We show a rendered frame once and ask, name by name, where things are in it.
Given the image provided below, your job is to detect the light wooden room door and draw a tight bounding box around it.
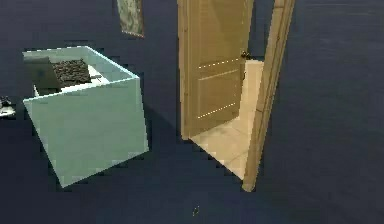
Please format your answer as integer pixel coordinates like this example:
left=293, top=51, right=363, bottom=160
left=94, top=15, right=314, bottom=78
left=177, top=0, right=255, bottom=141

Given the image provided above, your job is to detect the pale green cube table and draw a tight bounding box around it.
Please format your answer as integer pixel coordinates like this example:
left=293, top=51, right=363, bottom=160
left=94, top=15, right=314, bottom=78
left=21, top=45, right=150, bottom=189

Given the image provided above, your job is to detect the dark open laptop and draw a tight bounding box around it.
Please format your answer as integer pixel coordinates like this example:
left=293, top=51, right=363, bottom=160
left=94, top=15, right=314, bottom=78
left=23, top=56, right=93, bottom=97

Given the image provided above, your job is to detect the small grey white object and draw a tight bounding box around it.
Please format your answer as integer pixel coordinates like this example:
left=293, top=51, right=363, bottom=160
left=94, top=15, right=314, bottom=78
left=0, top=96, right=16, bottom=118

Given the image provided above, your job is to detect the light wooden door frame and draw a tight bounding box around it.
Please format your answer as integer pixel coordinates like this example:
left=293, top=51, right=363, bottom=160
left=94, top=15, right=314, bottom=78
left=241, top=0, right=296, bottom=193

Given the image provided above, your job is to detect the framed green wall picture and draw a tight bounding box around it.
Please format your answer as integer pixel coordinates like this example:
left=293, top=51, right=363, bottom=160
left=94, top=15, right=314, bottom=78
left=116, top=0, right=146, bottom=38

